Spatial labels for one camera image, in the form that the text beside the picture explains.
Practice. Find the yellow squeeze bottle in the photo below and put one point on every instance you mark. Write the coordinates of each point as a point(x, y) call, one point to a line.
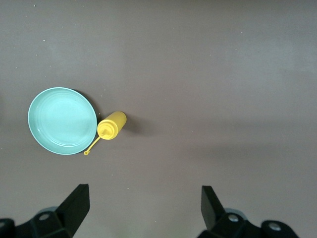
point(115, 122)

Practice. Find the mint green round plate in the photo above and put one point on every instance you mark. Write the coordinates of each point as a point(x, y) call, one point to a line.
point(62, 121)

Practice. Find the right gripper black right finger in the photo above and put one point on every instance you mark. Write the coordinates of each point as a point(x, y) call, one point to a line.
point(216, 215)

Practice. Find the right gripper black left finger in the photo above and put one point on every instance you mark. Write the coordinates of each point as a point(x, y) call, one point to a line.
point(67, 213)

